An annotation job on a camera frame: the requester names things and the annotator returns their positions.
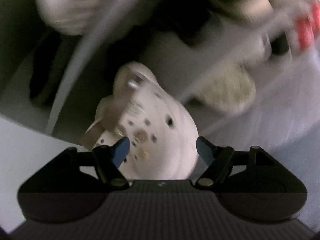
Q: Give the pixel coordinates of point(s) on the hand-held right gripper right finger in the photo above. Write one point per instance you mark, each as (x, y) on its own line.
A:
(205, 150)

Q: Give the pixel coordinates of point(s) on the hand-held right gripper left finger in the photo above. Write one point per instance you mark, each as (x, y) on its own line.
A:
(121, 152)

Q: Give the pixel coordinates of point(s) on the cream clog with charms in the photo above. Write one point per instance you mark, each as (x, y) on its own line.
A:
(170, 150)

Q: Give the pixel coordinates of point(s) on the white rounded shoe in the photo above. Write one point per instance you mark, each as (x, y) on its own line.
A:
(70, 7)

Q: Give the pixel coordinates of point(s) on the red blurred object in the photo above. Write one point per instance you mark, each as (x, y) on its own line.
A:
(305, 33)

